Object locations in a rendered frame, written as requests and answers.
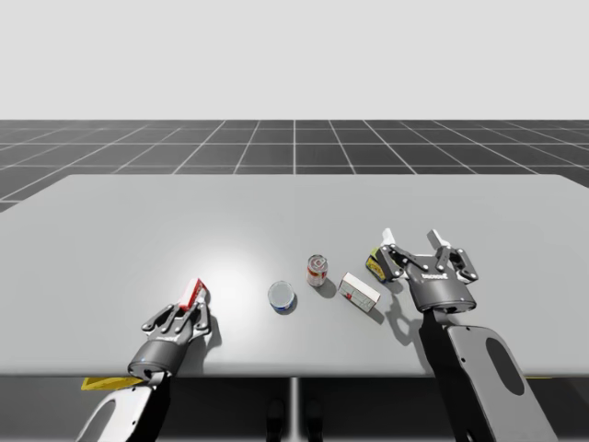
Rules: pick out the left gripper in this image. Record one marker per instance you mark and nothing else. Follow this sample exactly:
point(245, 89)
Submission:
point(158, 352)

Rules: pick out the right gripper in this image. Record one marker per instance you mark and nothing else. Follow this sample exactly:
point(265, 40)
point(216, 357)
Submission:
point(439, 290)

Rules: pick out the green and blue rectangular can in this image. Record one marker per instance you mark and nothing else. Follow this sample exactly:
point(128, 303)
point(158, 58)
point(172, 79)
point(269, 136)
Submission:
point(375, 268)

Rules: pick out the red and white carton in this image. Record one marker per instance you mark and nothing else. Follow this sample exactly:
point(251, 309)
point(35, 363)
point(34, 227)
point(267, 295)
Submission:
point(359, 292)

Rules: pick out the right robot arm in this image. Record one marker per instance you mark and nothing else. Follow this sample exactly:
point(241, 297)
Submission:
point(469, 368)

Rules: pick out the red and white can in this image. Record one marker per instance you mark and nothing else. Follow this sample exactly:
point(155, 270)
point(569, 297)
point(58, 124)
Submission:
point(317, 271)

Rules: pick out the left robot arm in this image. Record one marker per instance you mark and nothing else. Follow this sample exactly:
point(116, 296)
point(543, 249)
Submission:
point(133, 407)

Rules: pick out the blue flat can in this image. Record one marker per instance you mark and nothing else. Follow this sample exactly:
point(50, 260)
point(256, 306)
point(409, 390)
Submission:
point(281, 297)

